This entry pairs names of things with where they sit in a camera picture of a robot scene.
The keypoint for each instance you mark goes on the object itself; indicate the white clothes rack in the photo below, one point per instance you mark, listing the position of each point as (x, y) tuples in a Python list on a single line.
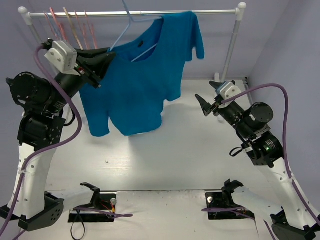
[(238, 12)]

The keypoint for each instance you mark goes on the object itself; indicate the red hanger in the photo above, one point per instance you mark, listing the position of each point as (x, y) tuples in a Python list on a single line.
[(87, 30)]

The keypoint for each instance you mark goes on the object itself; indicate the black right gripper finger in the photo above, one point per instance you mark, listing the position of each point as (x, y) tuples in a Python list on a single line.
[(215, 84), (205, 106)]

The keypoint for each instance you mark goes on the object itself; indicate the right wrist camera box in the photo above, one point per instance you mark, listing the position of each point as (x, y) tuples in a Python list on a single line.
[(228, 90)]

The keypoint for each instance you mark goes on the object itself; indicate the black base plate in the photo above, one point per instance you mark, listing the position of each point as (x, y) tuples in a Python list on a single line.
[(104, 201), (220, 205)]

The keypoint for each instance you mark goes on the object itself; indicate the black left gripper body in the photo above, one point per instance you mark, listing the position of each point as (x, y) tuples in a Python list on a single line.
[(89, 75)]

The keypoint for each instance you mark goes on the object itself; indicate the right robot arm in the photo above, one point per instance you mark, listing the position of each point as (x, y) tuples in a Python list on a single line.
[(294, 218)]

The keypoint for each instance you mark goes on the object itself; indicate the light blue wire hanger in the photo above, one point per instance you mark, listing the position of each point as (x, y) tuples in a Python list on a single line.
[(131, 22)]

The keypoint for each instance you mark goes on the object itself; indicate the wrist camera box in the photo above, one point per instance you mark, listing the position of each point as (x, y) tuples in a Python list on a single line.
[(228, 90), (63, 57)]

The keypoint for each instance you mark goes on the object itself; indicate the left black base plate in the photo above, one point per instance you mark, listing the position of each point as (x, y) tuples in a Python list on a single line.
[(104, 201)]

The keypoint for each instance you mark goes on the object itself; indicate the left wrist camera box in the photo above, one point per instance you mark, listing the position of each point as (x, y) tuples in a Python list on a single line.
[(63, 57)]

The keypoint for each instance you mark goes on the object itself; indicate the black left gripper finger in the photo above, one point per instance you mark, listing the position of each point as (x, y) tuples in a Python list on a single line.
[(100, 63), (91, 53)]

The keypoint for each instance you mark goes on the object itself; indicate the pink hanger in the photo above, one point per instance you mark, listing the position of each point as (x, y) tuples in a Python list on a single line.
[(59, 25)]

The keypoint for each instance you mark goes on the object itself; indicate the blue hanger on rack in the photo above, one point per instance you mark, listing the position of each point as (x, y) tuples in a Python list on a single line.
[(53, 31)]

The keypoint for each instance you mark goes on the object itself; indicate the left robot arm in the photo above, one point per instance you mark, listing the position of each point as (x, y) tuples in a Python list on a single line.
[(39, 136)]

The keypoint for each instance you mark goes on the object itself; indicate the beige hanger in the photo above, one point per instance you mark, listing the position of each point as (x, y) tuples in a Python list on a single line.
[(73, 29)]

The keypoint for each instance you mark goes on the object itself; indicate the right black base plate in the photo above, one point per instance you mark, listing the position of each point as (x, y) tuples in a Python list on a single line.
[(220, 205)]

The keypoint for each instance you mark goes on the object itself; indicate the blue t shirt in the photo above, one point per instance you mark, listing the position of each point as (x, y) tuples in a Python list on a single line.
[(144, 74)]

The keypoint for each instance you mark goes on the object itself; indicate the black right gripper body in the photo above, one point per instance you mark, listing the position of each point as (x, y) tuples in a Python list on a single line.
[(214, 107)]

